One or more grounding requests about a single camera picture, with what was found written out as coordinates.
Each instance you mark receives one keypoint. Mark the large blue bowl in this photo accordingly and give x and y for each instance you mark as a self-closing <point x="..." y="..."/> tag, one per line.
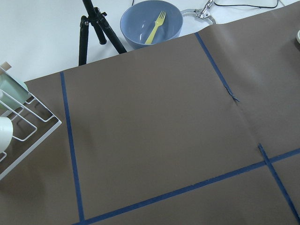
<point x="138" y="21"/>

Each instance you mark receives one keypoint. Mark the brown paper table mat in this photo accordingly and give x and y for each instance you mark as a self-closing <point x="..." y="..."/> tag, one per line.
<point x="199" y="130"/>

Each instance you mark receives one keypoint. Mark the yellow plastic fork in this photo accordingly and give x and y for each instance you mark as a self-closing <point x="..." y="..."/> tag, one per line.
<point x="159" y="21"/>

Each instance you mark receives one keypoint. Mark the metal clamp tool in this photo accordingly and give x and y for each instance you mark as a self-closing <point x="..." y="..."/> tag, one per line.
<point x="202" y="13"/>

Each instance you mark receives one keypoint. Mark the pale green cup in rack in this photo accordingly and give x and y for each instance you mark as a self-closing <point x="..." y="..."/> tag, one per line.
<point x="16" y="90"/>

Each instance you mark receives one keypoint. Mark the white cup in rack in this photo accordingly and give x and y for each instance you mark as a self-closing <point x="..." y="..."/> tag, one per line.
<point x="6" y="133"/>

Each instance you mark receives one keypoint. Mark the white wire cup rack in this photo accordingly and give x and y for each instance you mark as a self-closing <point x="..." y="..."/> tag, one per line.
<point x="32" y="123"/>

